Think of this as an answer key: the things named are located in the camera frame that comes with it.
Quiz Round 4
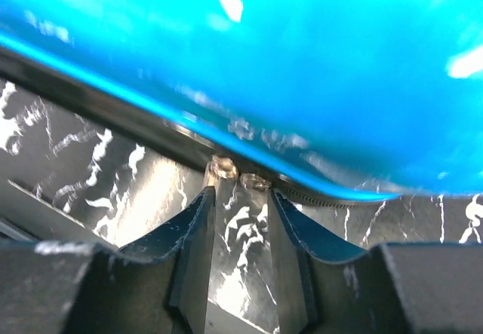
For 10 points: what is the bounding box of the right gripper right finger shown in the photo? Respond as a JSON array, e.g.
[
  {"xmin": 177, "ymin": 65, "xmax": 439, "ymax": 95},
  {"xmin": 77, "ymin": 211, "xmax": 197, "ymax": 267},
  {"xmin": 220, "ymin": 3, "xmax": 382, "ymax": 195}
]
[{"xmin": 268, "ymin": 189, "xmax": 482, "ymax": 333}]

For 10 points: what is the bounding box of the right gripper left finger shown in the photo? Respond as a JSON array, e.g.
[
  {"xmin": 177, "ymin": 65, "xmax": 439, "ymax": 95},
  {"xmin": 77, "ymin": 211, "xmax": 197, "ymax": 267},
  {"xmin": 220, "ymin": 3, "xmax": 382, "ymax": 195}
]
[{"xmin": 1, "ymin": 186, "xmax": 216, "ymax": 333}]

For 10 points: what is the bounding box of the silver zipper pull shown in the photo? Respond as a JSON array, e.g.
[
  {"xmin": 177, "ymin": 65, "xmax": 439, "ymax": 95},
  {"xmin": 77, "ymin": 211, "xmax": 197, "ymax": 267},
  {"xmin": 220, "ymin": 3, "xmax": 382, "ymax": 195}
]
[
  {"xmin": 203, "ymin": 155, "xmax": 238, "ymax": 188},
  {"xmin": 239, "ymin": 173, "xmax": 272, "ymax": 192}
]

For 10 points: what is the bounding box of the blue hard-shell suitcase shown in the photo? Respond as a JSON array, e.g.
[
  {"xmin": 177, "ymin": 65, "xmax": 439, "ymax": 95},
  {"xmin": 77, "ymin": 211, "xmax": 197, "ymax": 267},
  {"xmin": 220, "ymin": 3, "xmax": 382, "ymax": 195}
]
[{"xmin": 1, "ymin": 0, "xmax": 482, "ymax": 203}]

